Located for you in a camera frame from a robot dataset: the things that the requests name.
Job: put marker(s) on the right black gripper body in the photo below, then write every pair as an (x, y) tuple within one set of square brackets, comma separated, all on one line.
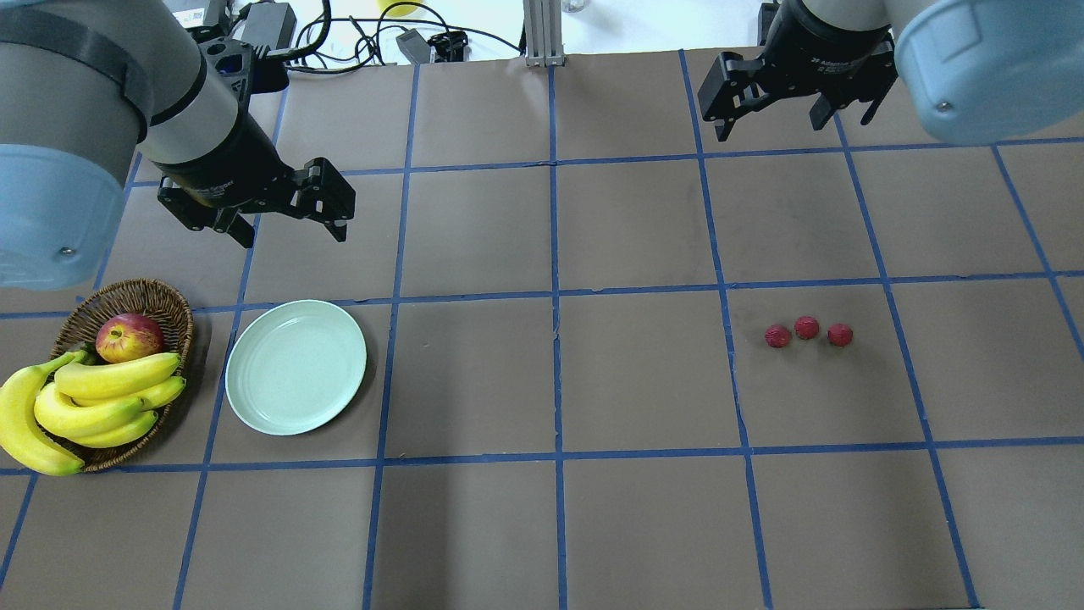
[(826, 52)]

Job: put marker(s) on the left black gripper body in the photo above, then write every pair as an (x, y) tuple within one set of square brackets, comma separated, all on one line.
[(240, 166)]

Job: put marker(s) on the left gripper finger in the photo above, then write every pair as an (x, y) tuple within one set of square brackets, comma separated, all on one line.
[(324, 196), (236, 227)]

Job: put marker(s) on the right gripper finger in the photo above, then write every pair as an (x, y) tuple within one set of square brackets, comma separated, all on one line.
[(732, 89), (840, 96)]

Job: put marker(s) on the red strawberry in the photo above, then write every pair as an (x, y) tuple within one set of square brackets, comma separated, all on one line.
[(807, 327), (840, 335), (777, 336)]

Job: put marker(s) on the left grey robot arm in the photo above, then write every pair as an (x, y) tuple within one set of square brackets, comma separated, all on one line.
[(87, 85)]

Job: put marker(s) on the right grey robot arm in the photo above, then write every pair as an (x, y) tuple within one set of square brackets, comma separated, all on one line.
[(977, 71)]

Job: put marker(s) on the light green plate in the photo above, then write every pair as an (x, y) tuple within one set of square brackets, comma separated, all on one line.
[(295, 367)]

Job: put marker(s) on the red apple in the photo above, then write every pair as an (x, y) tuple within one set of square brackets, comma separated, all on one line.
[(127, 337)]

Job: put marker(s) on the black power adapter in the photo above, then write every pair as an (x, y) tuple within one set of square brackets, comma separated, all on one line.
[(265, 31)]

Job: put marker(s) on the brown wicker basket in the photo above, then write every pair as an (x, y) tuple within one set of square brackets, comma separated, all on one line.
[(171, 311)]

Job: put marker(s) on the yellow banana bunch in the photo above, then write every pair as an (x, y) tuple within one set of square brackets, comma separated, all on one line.
[(51, 408)]

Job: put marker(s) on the aluminium profile post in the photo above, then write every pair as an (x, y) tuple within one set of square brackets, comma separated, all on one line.
[(544, 46)]

